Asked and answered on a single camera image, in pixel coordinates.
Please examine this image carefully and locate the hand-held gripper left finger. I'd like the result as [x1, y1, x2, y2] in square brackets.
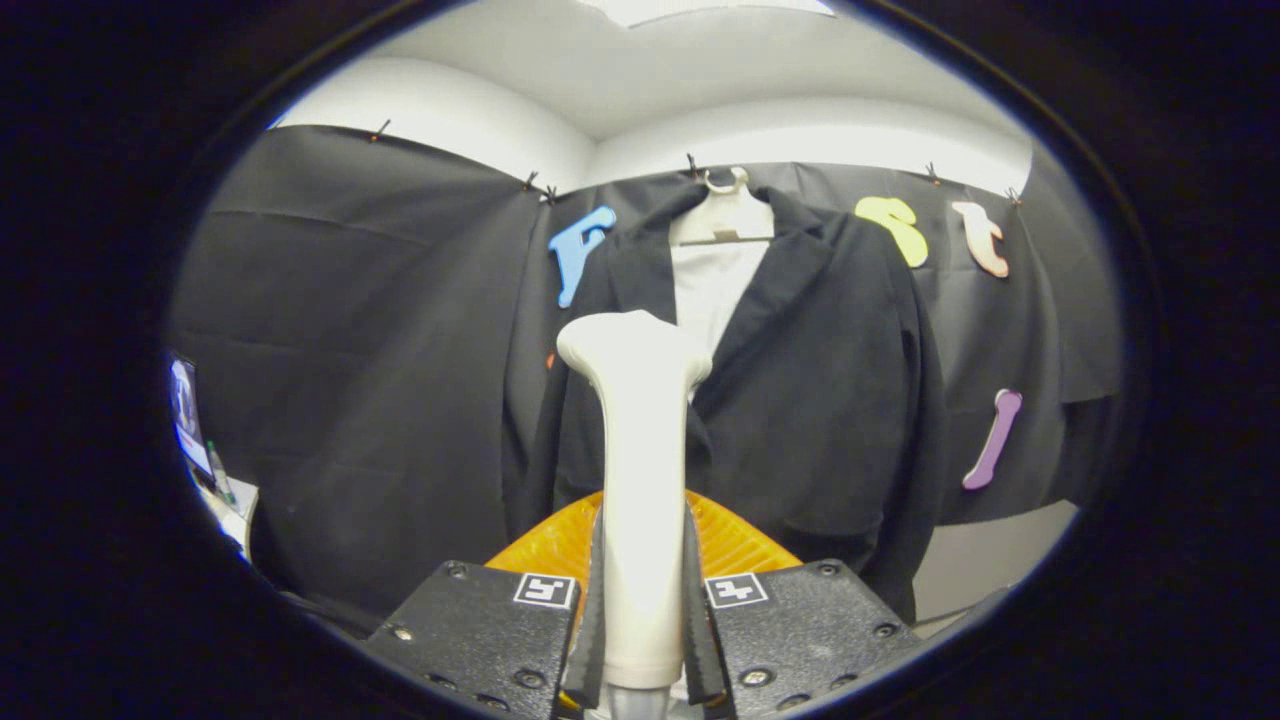
[358, 490, 609, 720]

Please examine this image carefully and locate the black backdrop cloth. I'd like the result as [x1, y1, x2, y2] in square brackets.
[165, 125, 1126, 626]

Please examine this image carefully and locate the white garment steamer wand with hose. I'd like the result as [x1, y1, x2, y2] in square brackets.
[556, 310, 713, 720]

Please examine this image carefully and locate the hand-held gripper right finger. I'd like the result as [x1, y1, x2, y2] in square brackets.
[683, 490, 923, 720]

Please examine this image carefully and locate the black suit jacket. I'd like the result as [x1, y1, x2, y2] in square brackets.
[500, 185, 951, 626]

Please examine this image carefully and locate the white clothes hanger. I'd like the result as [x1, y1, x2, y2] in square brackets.
[668, 165, 776, 247]

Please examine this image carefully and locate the white shirt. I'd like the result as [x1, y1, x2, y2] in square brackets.
[670, 240, 771, 361]

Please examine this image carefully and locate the ceiling light panel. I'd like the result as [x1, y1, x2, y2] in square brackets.
[580, 0, 836, 29]

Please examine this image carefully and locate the green capped bottle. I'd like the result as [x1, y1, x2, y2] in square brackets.
[205, 440, 236, 506]

